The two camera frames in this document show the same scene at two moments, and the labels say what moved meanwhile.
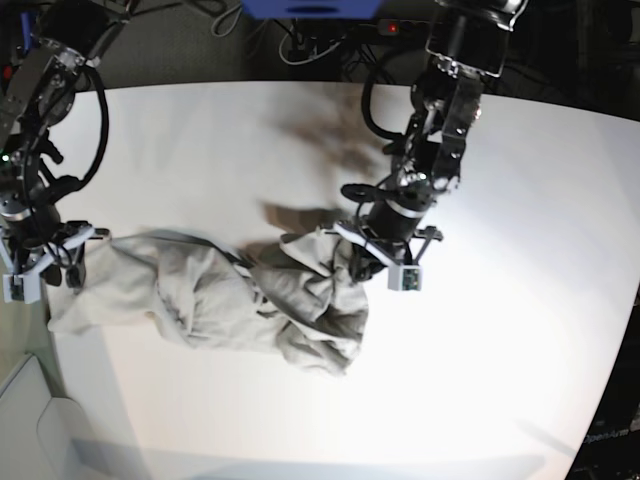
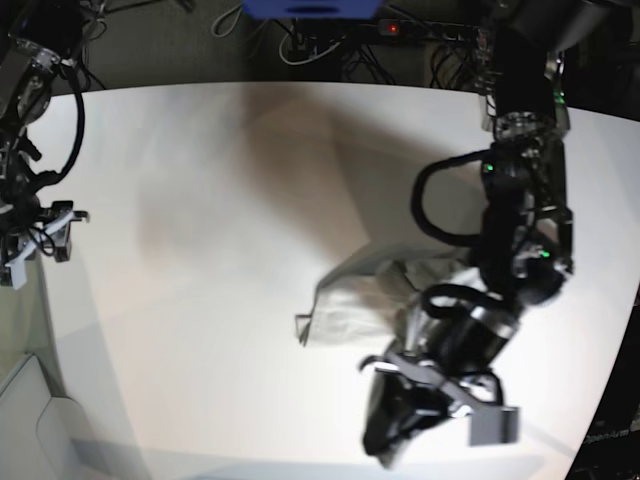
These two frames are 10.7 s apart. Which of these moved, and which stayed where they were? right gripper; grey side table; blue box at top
Moved: right gripper
Stayed: grey side table; blue box at top
